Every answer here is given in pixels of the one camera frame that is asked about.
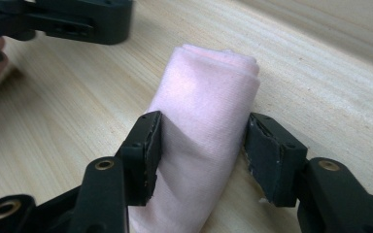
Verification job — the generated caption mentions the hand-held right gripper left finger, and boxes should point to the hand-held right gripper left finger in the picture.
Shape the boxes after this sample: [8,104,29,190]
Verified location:
[115,111,163,207]

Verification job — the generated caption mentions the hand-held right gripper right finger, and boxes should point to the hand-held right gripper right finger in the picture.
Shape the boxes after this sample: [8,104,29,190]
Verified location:
[243,112,309,208]

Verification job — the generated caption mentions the pink cloth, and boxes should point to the pink cloth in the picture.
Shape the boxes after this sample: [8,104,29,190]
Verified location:
[127,44,261,233]

